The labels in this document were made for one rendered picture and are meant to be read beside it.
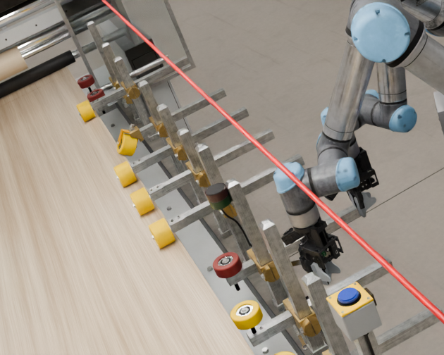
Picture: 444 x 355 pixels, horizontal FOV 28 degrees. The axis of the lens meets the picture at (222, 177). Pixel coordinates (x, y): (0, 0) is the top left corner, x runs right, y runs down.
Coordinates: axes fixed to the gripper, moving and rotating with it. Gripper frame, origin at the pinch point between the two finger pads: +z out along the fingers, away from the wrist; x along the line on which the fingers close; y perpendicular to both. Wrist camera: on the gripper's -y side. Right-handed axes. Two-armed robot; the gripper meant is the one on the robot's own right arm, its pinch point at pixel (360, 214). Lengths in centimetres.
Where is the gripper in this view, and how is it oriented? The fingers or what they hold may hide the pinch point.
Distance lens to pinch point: 264.7
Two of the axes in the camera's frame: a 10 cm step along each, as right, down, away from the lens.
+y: 8.8, -4.6, 1.3
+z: 3.5, 8.1, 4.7
